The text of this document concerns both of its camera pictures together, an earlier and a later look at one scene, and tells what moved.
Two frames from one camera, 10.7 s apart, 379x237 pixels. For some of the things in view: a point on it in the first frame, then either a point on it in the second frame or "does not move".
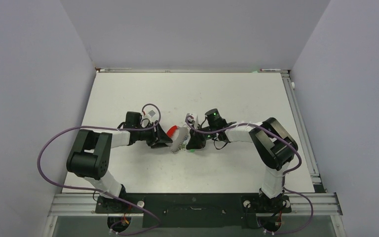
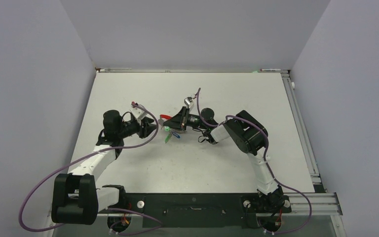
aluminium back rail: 99,69 does not move
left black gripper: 158,138 to 146,127
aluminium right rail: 316,176 does not move
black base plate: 193,210 does not move
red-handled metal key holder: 179,137 to 163,117
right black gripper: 196,141 to 180,120
